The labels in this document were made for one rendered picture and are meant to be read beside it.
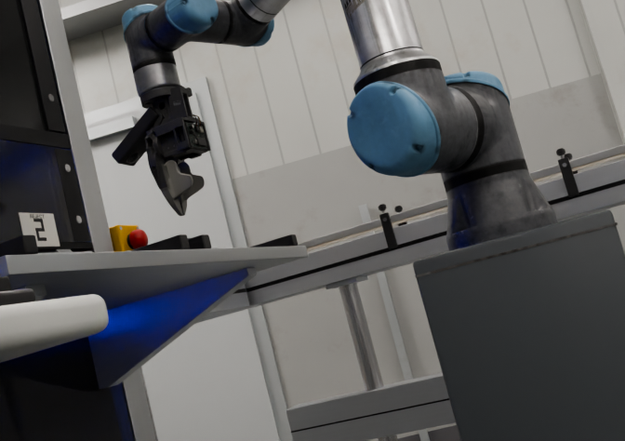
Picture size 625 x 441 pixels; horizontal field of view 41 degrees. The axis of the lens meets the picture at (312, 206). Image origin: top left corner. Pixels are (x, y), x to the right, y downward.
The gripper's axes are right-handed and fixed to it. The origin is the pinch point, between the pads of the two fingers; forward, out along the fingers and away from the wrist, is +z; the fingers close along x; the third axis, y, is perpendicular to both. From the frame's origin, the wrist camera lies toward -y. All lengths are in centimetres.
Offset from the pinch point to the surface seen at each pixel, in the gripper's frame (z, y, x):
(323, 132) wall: -72, -76, 280
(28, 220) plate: -4.7, -23.0, -9.8
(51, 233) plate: -2.4, -23.0, -4.7
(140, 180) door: -73, -171, 249
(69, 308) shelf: 20, 35, -74
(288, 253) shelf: 12.3, 16.8, 3.1
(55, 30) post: -44, -23, 9
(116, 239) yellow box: -1.2, -23.5, 14.0
